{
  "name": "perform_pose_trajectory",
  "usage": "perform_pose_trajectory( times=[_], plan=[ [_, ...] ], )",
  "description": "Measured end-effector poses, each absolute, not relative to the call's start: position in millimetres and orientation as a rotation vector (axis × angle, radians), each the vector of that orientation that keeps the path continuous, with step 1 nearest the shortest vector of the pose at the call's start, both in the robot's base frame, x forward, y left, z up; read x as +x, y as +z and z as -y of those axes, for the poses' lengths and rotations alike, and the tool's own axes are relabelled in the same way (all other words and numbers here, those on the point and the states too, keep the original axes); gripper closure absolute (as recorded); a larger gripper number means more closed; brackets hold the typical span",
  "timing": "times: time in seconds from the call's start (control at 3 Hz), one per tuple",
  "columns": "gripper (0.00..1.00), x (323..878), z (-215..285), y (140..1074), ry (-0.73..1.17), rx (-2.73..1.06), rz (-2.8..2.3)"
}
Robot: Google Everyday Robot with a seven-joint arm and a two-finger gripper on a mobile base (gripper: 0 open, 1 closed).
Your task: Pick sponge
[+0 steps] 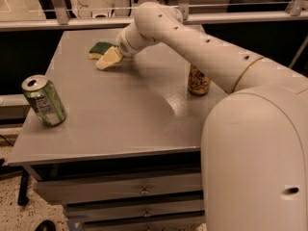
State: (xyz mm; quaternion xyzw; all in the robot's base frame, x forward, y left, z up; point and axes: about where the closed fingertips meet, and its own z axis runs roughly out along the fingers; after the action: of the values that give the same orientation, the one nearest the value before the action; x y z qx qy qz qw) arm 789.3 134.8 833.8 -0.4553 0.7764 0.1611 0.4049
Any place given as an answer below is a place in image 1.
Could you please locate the metal railing frame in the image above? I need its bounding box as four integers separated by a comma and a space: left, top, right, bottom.
0, 0, 308, 31

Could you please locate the green and yellow sponge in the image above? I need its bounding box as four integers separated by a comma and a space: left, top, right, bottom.
89, 41, 113, 60

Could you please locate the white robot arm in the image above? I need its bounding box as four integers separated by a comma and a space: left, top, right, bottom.
97, 2, 308, 231

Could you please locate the top grey drawer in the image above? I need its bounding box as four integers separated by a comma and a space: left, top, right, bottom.
34, 172, 202, 205

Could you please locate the grey drawer cabinet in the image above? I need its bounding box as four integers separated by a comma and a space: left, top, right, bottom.
7, 24, 229, 231

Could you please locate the middle grey drawer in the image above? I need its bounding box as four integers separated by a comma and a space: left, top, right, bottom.
65, 195, 204, 222

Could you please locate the black table leg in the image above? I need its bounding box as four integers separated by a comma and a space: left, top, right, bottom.
17, 170, 29, 206

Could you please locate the bottom grey drawer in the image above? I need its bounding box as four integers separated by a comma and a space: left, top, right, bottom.
68, 212, 205, 231

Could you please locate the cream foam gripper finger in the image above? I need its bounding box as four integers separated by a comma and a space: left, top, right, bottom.
96, 46, 123, 70

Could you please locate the green soda can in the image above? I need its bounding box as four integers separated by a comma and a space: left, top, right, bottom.
21, 75, 66, 127

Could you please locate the gold La Croix can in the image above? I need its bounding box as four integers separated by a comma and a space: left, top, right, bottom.
188, 65, 211, 96

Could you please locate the grey drawer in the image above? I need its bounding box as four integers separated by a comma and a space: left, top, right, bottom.
65, 195, 204, 222
68, 212, 205, 231
34, 172, 202, 205

